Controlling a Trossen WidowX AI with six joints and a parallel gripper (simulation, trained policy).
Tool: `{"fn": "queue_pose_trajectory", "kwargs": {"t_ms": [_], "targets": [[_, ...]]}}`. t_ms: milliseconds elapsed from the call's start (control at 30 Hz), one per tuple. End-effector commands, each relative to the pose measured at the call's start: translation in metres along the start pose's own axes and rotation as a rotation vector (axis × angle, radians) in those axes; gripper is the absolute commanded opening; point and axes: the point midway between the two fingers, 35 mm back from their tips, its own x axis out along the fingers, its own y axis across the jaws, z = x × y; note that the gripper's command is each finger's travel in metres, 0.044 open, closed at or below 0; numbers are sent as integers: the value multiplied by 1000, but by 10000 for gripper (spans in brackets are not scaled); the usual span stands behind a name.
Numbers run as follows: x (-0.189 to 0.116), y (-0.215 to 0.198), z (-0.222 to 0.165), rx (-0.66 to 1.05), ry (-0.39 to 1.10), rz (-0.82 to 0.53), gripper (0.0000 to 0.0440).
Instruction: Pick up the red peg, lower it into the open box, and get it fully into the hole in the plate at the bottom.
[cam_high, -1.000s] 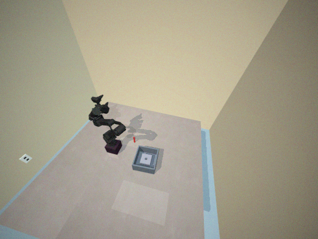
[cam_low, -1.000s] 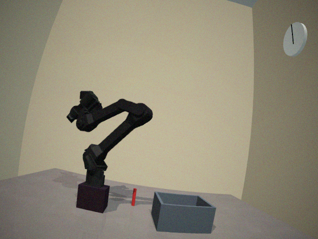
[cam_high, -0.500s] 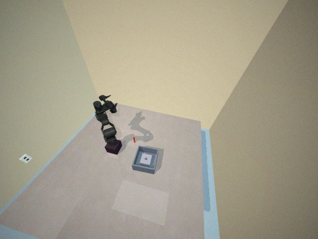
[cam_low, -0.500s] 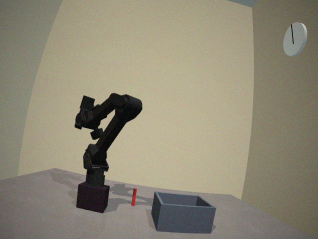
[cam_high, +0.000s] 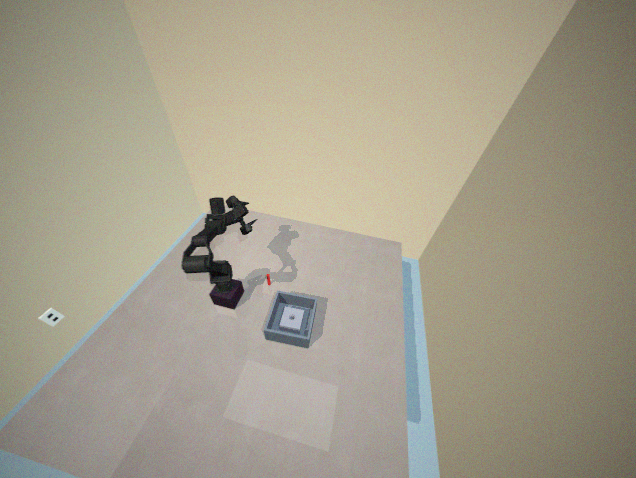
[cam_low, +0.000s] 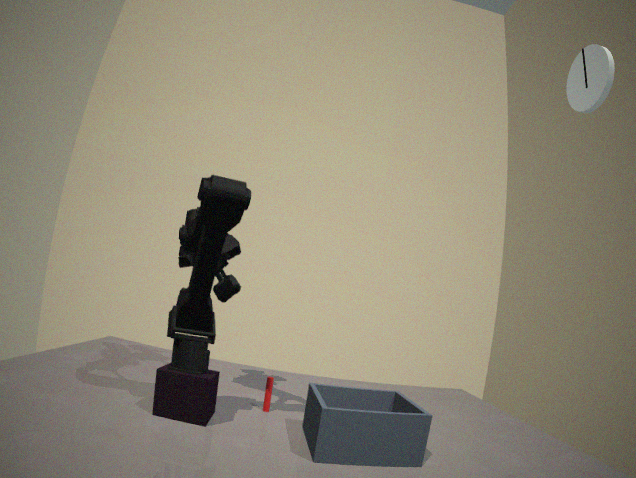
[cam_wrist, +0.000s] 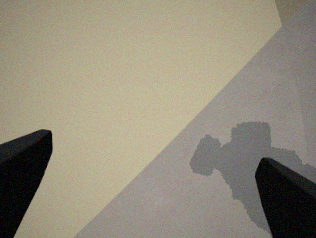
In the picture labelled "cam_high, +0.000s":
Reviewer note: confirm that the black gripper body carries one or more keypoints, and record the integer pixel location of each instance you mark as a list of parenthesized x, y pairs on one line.
[(246, 228)]

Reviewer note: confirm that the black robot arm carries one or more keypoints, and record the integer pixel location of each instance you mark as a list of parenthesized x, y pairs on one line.
[(220, 271)]

